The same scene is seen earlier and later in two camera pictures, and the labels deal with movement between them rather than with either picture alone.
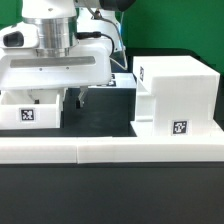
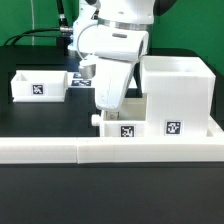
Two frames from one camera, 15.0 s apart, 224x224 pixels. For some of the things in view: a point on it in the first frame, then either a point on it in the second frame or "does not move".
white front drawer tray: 18,109 → 130,121
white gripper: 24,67 → 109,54
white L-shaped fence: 111,149 does not move
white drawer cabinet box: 176,96 does not move
